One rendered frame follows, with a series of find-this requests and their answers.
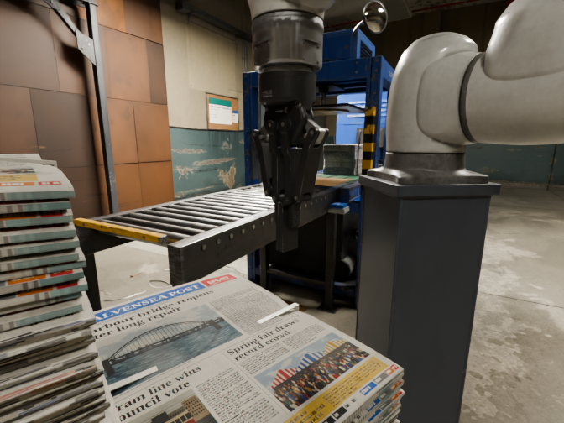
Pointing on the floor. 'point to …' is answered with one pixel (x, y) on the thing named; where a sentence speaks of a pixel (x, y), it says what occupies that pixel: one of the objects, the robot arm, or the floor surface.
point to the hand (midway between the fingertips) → (287, 226)
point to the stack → (238, 360)
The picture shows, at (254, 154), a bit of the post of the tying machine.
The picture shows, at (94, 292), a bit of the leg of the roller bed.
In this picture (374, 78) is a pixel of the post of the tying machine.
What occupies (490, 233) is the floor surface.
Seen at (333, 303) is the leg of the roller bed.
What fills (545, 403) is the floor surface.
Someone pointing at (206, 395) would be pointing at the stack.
